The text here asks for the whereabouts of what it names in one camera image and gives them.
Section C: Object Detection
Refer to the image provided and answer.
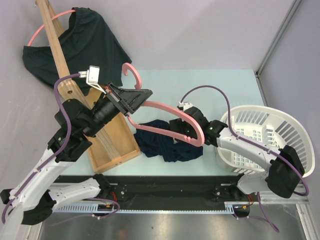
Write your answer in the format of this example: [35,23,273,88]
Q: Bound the white laundry basket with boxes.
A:
[215,105,315,178]

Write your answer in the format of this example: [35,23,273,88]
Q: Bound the aluminium rail with cable duct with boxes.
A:
[47,183,308,215]

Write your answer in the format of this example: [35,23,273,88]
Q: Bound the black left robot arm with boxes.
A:
[0,83,153,226]

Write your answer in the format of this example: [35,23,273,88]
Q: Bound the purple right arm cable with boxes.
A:
[180,85,311,233]

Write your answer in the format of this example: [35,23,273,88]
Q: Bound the wooden rack post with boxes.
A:
[35,0,120,160]

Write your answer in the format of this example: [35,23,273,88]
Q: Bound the dark green shorts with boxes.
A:
[22,7,132,88]

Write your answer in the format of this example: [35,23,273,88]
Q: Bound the wooden rack base tray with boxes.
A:
[88,113,141,174]

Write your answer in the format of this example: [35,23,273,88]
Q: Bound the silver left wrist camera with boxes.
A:
[78,65,100,88]

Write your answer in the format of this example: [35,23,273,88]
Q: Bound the pink hanger with green shorts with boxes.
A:
[27,9,76,47]

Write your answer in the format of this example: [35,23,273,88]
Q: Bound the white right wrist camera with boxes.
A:
[177,102,194,112]

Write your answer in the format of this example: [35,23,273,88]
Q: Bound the navy blue shorts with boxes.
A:
[133,129,203,163]

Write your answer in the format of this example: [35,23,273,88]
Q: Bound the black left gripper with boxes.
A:
[82,81,153,138]

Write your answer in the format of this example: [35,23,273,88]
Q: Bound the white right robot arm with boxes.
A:
[169,102,305,201]

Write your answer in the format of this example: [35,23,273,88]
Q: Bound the pink plastic hanger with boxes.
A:
[121,62,206,148]

